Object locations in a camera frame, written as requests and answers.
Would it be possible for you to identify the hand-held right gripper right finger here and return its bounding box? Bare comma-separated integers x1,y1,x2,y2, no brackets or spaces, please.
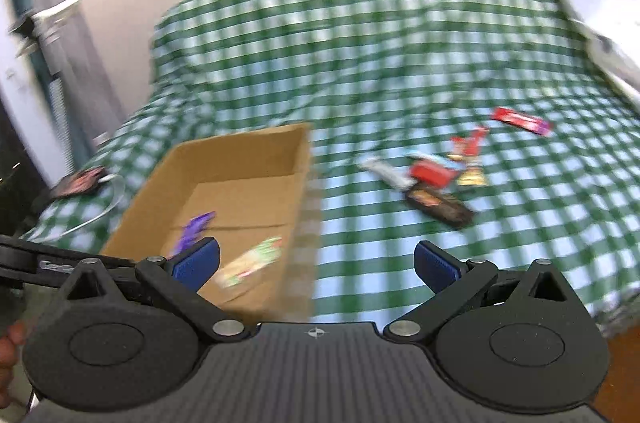
384,240,569,345

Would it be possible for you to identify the glossy red snack packet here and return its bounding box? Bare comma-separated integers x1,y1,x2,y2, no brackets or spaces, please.
410,159,456,189

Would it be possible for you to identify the red snack packet blue end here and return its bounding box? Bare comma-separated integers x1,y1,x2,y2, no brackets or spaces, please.
490,107,554,138

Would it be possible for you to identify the green and pink snack packet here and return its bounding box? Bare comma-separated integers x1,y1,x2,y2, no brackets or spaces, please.
212,237,284,290

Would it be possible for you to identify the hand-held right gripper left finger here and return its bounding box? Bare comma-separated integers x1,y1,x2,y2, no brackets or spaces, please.
62,237,251,345

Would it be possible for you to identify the purple snack bar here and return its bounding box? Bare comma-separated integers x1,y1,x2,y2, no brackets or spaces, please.
172,211,217,255

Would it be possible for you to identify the green checked blanket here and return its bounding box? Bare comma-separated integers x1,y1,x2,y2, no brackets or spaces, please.
20,0,640,340

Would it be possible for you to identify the silver snack bar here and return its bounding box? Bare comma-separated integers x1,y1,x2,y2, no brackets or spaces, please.
359,157,414,192

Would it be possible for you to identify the white braided hose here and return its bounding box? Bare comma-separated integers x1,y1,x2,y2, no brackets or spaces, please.
50,73,73,176

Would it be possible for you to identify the dark brown snack bar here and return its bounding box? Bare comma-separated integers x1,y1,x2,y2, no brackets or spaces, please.
404,184,476,230

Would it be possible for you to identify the red snack packet white print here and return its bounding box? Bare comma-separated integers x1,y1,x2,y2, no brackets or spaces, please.
450,128,490,160

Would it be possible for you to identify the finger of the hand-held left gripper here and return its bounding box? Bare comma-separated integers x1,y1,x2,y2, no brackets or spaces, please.
0,235,138,290

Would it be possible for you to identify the person's left hand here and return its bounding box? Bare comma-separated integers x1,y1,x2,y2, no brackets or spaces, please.
0,322,28,410

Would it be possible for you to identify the brown cardboard box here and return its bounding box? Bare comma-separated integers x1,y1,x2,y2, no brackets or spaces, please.
100,123,322,322

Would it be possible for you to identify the white charging cable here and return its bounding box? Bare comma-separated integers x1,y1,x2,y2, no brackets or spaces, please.
25,174,127,240

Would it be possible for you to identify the gold snack packet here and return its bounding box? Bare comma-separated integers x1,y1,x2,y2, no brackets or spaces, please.
454,165,490,188

